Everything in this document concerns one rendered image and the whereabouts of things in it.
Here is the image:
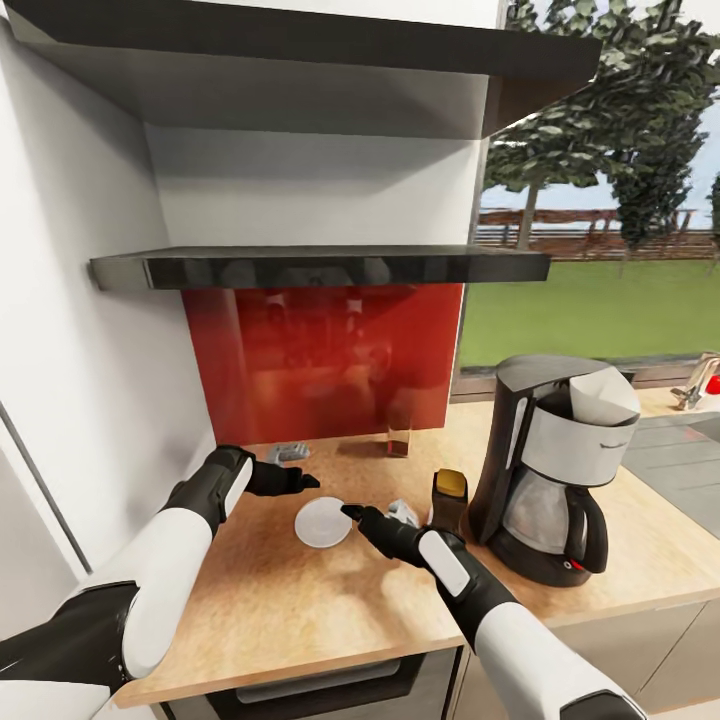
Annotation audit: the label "paper coffee filter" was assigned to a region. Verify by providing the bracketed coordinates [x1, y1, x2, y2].
[570, 368, 640, 428]

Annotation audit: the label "saucer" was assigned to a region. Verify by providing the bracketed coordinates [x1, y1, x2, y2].
[295, 498, 354, 549]

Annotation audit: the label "bottle of coffee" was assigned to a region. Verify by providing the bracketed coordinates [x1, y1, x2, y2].
[429, 468, 468, 535]

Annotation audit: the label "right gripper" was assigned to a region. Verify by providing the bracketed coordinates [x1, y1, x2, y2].
[341, 504, 404, 559]

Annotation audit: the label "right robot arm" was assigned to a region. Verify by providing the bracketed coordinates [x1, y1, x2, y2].
[341, 499, 651, 720]

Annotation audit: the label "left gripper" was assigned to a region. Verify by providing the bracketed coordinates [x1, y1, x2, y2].
[257, 463, 321, 497]

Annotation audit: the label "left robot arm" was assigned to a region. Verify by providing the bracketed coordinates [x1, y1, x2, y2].
[0, 442, 321, 720]

